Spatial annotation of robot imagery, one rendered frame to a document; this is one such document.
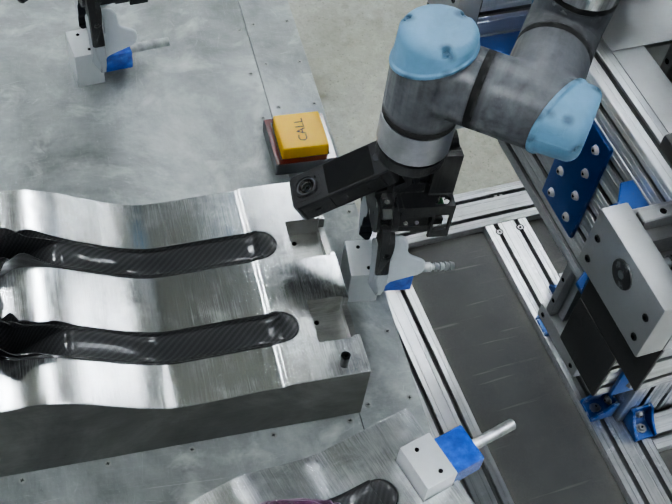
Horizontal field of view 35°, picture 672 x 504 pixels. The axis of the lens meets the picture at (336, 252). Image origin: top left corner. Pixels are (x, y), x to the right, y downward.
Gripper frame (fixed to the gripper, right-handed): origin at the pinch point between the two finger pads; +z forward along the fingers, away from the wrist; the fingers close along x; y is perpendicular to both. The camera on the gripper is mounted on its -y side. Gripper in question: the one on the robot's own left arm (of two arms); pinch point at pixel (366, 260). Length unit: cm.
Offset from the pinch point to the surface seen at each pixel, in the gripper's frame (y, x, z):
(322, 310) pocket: -6.4, -7.7, -2.0
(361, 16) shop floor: 31, 138, 85
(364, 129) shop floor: 26, 98, 85
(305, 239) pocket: -7.0, 2.2, -1.7
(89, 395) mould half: -30.7, -19.0, -7.2
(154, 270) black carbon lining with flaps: -24.1, -2.1, -3.2
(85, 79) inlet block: -31.8, 34.0, 3.4
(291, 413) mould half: -10.7, -17.8, 1.9
